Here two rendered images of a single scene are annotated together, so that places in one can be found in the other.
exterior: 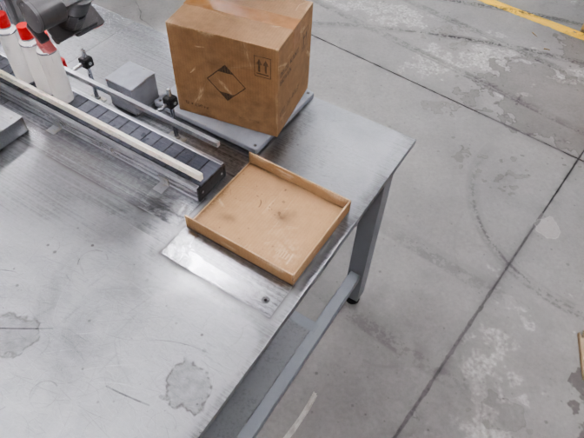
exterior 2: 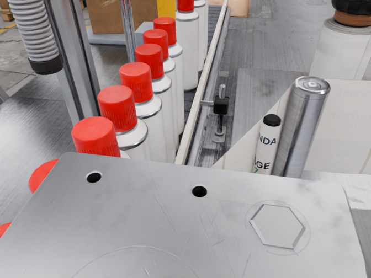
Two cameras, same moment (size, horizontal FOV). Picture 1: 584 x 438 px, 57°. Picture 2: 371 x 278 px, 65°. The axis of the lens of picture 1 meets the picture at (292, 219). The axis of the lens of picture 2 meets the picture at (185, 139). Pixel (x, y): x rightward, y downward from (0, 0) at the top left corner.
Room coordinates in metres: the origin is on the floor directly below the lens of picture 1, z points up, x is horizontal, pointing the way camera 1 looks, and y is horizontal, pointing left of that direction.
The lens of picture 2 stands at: (1.45, 1.35, 1.22)
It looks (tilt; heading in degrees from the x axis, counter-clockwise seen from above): 40 degrees down; 251
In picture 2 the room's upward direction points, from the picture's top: 1 degrees counter-clockwise
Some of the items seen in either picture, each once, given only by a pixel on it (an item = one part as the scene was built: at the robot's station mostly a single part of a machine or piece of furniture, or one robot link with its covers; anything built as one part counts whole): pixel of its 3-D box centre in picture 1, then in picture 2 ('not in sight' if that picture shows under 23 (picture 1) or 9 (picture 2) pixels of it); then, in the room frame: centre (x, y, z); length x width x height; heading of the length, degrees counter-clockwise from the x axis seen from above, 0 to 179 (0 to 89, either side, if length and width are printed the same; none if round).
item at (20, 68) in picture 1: (14, 48); (186, 43); (1.24, 0.77, 0.98); 0.05 x 0.05 x 0.20
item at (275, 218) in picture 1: (269, 213); (221, 1); (0.82, 0.05, 0.85); 0.30 x 0.26 x 0.04; 60
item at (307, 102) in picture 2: not in sight; (293, 149); (1.23, 1.13, 0.97); 0.05 x 0.05 x 0.19
